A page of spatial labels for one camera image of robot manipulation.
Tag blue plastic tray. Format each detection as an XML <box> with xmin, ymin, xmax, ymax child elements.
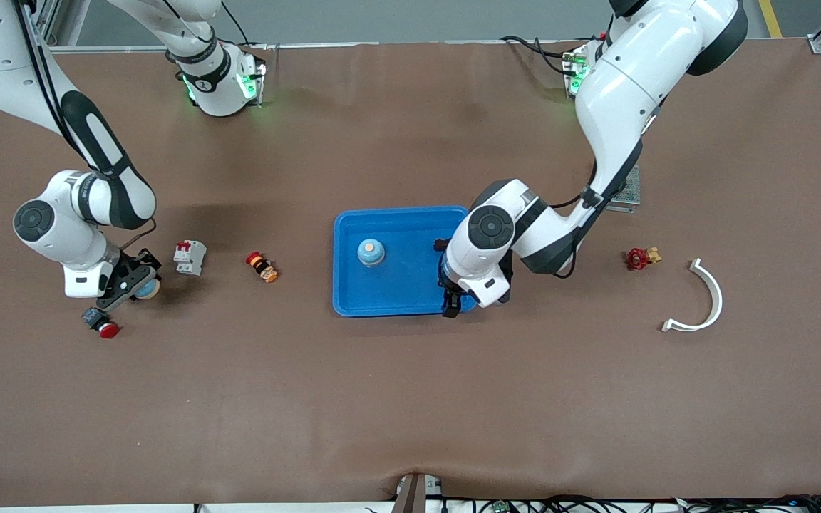
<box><xmin>332</xmin><ymin>206</ymin><xmax>480</xmax><ymax>318</ymax></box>

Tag white red circuit breaker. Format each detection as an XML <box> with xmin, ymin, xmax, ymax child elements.
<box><xmin>173</xmin><ymin>239</ymin><xmax>207</xmax><ymax>277</ymax></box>

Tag red mushroom button blue body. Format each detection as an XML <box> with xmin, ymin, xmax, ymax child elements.
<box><xmin>81</xmin><ymin>306</ymin><xmax>121</xmax><ymax>340</ymax></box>

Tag brown table mat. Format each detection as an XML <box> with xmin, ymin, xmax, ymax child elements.
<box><xmin>0</xmin><ymin>39</ymin><xmax>821</xmax><ymax>508</ymax></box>

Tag red button orange body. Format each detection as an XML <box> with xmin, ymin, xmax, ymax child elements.
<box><xmin>245</xmin><ymin>252</ymin><xmax>279</xmax><ymax>284</ymax></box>

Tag brass valve red handwheel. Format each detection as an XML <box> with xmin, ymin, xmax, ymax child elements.
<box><xmin>625</xmin><ymin>246</ymin><xmax>663</xmax><ymax>272</ymax></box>

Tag metal mesh power supply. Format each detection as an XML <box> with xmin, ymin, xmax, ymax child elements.
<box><xmin>609</xmin><ymin>165</ymin><xmax>642</xmax><ymax>214</ymax></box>

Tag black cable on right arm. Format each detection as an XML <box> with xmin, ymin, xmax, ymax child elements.
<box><xmin>15</xmin><ymin>0</ymin><xmax>158</xmax><ymax>252</ymax></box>

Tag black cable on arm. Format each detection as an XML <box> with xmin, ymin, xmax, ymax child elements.
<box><xmin>15</xmin><ymin>0</ymin><xmax>158</xmax><ymax>252</ymax></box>
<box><xmin>549</xmin><ymin>107</ymin><xmax>661</xmax><ymax>279</ymax></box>

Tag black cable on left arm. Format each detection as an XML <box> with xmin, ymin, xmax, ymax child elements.
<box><xmin>549</xmin><ymin>107</ymin><xmax>661</xmax><ymax>279</ymax></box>

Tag black cables along table edge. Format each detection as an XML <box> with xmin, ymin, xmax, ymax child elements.
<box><xmin>439</xmin><ymin>494</ymin><xmax>821</xmax><ymax>513</ymax></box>

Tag black cable at left arm base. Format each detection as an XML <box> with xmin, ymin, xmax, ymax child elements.
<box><xmin>500</xmin><ymin>34</ymin><xmax>582</xmax><ymax>76</ymax></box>

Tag white curved plastic bracket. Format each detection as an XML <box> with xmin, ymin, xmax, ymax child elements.
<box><xmin>661</xmin><ymin>258</ymin><xmax>725</xmax><ymax>333</ymax></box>

